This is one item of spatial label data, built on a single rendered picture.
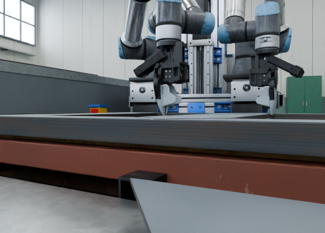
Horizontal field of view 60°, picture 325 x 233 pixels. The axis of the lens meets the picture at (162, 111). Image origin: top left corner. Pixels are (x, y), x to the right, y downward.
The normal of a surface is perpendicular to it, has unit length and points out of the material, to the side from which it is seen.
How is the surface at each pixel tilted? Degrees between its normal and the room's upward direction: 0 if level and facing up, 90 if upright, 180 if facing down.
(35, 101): 90
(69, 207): 0
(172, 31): 90
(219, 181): 90
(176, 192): 0
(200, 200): 0
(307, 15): 90
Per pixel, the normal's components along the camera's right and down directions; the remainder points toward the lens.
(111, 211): 0.00, -1.00
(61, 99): 0.88, 0.00
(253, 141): -0.47, 0.00
